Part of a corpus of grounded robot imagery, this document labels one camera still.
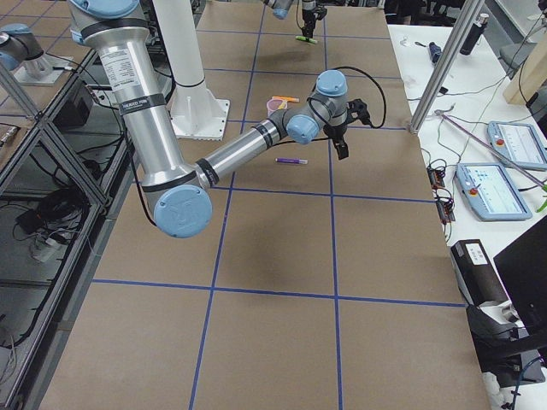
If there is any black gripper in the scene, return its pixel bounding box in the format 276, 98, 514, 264
301, 0, 327, 38
323, 123, 350, 161

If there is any green highlighter pen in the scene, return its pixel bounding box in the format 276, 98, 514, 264
295, 35, 318, 44

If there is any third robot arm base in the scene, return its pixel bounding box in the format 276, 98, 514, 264
1, 23, 74, 86

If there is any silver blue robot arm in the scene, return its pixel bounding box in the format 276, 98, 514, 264
262, 0, 327, 44
68, 1, 349, 238

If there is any purple marker pen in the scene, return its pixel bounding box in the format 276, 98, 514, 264
275, 157, 309, 165

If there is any orange highlighter pen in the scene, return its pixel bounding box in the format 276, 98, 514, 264
272, 96, 300, 103

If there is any pink mesh pen holder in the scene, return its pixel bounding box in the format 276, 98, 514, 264
266, 98, 287, 116

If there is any small circuit board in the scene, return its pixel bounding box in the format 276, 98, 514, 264
426, 167, 445, 189

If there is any folded navy umbrella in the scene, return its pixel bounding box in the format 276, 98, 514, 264
427, 42, 443, 65

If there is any near blue teach pendant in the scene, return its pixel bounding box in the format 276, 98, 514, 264
456, 163, 532, 221

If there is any blue teach pendant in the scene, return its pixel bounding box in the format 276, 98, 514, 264
487, 121, 546, 171
456, 163, 532, 221

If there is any black water bottle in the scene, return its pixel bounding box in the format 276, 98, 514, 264
460, 13, 490, 56

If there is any far blue teach pendant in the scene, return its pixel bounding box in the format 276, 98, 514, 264
487, 121, 546, 171

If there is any black cardboard box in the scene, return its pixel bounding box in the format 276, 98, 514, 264
450, 239, 509, 308

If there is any black monitor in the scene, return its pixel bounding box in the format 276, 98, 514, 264
494, 217, 546, 331

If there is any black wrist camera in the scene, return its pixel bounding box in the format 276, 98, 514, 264
345, 98, 372, 126

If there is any aluminium frame post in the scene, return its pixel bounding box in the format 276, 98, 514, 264
408, 0, 485, 134

